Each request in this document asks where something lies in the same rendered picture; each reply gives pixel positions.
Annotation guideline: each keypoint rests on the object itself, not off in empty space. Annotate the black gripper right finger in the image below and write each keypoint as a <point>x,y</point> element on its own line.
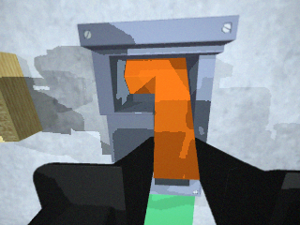
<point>241,194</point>

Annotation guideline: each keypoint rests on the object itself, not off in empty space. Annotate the orange l-shaped part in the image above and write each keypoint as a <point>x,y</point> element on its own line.
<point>175,155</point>

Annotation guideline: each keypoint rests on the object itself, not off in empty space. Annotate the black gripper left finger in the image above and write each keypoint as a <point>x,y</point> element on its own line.
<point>124,185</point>

